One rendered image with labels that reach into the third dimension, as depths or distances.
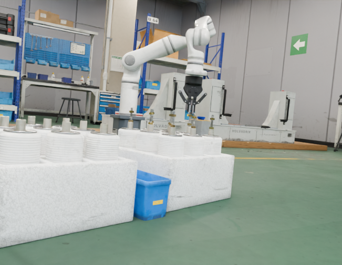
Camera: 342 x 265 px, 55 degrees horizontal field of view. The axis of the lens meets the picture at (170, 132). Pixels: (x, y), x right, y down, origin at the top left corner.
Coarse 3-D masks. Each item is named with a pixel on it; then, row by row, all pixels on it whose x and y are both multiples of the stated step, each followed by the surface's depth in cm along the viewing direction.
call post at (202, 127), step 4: (192, 120) 160; (196, 120) 158; (200, 120) 157; (192, 124) 160; (196, 124) 158; (200, 124) 157; (204, 124) 158; (208, 124) 160; (196, 128) 158; (200, 128) 157; (204, 128) 158; (208, 128) 160; (196, 132) 158; (200, 132) 157; (204, 132) 159; (208, 132) 161
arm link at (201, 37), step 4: (196, 28) 146; (200, 28) 146; (204, 28) 143; (196, 32) 138; (200, 32) 138; (204, 32) 138; (208, 32) 139; (196, 36) 138; (200, 36) 138; (204, 36) 138; (208, 36) 138; (196, 40) 139; (200, 40) 139; (204, 40) 138; (208, 40) 139; (196, 44) 141; (200, 44) 140; (204, 44) 140
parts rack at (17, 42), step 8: (24, 0) 509; (24, 8) 511; (24, 16) 511; (0, 40) 543; (8, 40) 503; (16, 40) 509; (16, 48) 559; (16, 56) 562; (16, 64) 563; (0, 72) 501; (8, 72) 507; (16, 72) 513; (16, 80) 564; (16, 88) 516; (16, 96) 516; (16, 104) 517; (16, 112) 517
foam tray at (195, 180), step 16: (144, 160) 117; (160, 160) 111; (176, 160) 110; (192, 160) 116; (208, 160) 123; (224, 160) 131; (176, 176) 111; (192, 176) 117; (208, 176) 124; (224, 176) 132; (176, 192) 112; (192, 192) 118; (208, 192) 125; (224, 192) 134; (176, 208) 112
